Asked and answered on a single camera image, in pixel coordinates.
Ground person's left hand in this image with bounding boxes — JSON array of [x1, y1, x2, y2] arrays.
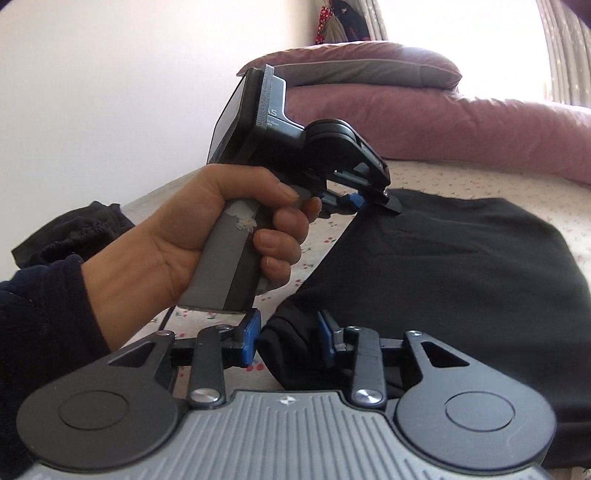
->
[[81, 164, 322, 350]]

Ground grey patterned curtain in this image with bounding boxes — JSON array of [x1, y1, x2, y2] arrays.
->
[[536, 0, 590, 107]]

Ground black pants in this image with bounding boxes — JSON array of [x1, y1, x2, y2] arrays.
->
[[257, 190, 590, 469]]

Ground hanging red clothes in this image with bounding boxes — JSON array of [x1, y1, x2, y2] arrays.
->
[[315, 0, 388, 45]]

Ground dark blue sleeve forearm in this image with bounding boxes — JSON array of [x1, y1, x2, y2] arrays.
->
[[1, 255, 110, 479]]

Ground pink and grey pillow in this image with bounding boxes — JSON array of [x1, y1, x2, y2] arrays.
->
[[238, 41, 462, 90]]

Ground pink duvet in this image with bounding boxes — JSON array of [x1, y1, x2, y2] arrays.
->
[[286, 84, 590, 185]]

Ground cherry print bed sheet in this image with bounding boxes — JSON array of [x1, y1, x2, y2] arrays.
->
[[120, 158, 591, 393]]

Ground black garment at left edge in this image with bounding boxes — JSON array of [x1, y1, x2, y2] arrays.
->
[[12, 201, 134, 269]]

